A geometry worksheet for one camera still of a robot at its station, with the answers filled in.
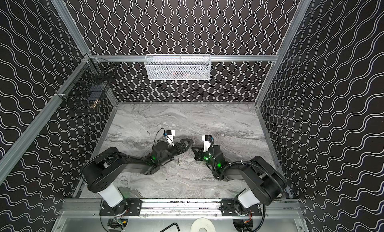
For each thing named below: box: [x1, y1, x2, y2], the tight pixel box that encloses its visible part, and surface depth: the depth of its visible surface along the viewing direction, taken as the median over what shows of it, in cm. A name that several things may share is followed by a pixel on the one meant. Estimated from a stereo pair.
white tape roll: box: [190, 217, 216, 232], surface depth 71 cm
